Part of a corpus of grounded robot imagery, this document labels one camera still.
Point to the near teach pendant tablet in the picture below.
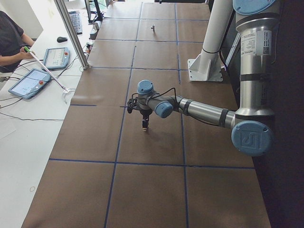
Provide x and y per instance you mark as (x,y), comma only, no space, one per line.
(28,86)

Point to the brown paper table mat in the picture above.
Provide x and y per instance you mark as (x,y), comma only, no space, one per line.
(106,172)

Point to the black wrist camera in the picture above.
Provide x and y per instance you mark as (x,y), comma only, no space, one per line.
(132,105)

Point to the black computer mouse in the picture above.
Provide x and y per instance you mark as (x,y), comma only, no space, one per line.
(61,39)

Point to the black keyboard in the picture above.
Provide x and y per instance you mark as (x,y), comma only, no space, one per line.
(75,18)

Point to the seated person dark shirt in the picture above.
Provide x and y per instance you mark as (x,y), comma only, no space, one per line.
(12,42)

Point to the aluminium profile post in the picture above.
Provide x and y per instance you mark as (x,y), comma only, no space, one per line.
(71,32)

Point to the white reach stick green handle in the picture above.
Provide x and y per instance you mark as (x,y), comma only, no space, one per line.
(65,89)

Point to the black monitor stand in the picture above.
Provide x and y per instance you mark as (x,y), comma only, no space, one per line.
(93,11)

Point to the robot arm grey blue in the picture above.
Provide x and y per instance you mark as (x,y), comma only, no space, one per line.
(248,128)

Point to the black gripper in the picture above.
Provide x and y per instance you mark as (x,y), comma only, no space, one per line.
(144,113)

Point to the far teach pendant tablet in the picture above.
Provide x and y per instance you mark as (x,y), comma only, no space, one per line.
(56,58)

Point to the teach pendant tablet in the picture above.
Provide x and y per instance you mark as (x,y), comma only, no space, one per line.
(28,86)
(56,58)

